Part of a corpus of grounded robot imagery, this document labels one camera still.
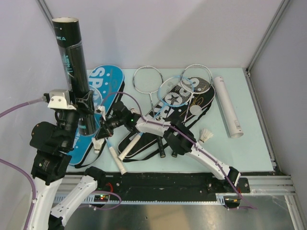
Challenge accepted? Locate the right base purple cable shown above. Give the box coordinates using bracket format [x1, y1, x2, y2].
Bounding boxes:
[226, 195, 259, 211]

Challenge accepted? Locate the white shuttlecock tube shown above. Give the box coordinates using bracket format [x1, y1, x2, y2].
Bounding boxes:
[213, 76, 244, 138]

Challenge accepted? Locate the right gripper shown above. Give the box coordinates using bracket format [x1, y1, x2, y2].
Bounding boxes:
[97, 115, 126, 140]

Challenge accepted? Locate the white racket right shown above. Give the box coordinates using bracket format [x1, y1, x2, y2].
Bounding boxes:
[171, 63, 214, 158]

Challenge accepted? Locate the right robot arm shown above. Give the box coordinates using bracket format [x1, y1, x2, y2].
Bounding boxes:
[95, 102, 241, 192]

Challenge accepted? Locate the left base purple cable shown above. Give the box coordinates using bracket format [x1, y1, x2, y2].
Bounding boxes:
[81, 188, 123, 211]

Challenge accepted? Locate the blue racket on black bag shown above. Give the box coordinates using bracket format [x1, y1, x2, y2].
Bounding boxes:
[119, 76, 190, 160]

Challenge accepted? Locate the white racket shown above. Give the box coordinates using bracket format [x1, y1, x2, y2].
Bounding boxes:
[171, 63, 214, 158]
[133, 66, 166, 158]

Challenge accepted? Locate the white cable duct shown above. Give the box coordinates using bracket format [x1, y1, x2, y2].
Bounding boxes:
[54, 193, 243, 206]

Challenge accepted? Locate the aluminium rail right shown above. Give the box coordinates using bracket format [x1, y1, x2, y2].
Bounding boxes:
[243, 68, 287, 176]

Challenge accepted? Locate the black shuttlecock tube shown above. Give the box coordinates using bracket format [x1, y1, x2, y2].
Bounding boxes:
[52, 17, 96, 136]

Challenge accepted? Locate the aluminium frame post left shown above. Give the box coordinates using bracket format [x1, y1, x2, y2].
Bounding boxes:
[36, 0, 53, 21]

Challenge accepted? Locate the blue racket bag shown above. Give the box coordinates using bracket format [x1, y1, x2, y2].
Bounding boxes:
[68, 65, 125, 168]

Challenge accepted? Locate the blue racket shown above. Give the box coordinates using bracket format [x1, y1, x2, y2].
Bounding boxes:
[87, 83, 128, 175]
[119, 76, 190, 160]

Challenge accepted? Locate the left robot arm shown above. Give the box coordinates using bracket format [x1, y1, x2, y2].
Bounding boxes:
[25, 90, 106, 230]

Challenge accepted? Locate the black racket bag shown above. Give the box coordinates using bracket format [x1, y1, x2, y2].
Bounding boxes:
[117, 76, 215, 159]

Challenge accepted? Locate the white racket left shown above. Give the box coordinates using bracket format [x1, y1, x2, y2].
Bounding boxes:
[133, 66, 166, 158]

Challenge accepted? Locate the aluminium frame post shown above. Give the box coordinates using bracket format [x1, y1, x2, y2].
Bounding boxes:
[36, 0, 53, 21]
[246, 0, 292, 73]

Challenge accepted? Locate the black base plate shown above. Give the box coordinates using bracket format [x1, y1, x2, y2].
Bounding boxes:
[64, 171, 250, 202]

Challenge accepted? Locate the white shuttlecock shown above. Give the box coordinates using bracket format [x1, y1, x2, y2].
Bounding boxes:
[199, 128, 213, 143]

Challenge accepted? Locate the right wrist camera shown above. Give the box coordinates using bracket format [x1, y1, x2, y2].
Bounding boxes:
[95, 105, 106, 120]

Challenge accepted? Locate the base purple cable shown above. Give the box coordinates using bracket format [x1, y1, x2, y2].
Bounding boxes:
[81, 188, 123, 211]
[226, 195, 259, 211]

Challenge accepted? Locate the aluminium frame post right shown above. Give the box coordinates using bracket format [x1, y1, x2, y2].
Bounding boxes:
[246, 0, 292, 73]

